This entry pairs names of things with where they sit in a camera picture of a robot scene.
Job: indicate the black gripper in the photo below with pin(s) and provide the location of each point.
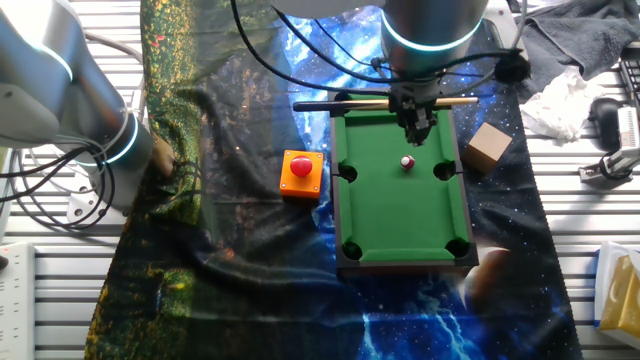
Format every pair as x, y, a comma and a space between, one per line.
412, 102

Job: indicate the red and white pool ball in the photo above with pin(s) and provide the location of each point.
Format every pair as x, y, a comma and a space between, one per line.
407, 163

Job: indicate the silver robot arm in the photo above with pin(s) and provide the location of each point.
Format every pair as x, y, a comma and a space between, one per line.
50, 75

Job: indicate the mini green pool table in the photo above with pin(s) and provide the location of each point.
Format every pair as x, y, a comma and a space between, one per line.
395, 215

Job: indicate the wooden cube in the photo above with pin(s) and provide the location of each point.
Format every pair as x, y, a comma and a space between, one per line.
487, 147

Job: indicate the orange box red button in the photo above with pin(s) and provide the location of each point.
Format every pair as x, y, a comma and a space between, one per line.
300, 187

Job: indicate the crumpled white tissue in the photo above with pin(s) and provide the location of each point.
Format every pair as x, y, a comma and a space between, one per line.
560, 110

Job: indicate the black computer mouse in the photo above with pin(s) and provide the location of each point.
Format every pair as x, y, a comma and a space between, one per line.
605, 125

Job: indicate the grey towel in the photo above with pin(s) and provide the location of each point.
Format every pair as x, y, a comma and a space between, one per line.
585, 35

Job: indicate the black white device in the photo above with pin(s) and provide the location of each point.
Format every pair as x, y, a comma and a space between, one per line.
627, 130

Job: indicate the black keyboard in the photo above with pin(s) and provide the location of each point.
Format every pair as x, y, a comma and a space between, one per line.
632, 75

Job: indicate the galaxy and forest printed cloth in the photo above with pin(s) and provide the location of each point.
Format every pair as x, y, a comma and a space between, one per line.
250, 300

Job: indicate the yellow white package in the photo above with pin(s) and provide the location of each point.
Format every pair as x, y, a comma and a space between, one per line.
620, 295

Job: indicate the white power strip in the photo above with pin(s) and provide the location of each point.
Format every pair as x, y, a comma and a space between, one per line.
17, 310

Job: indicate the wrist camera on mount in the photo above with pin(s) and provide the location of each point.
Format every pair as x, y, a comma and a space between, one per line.
512, 67

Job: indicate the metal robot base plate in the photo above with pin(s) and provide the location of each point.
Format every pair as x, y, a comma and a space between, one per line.
82, 207

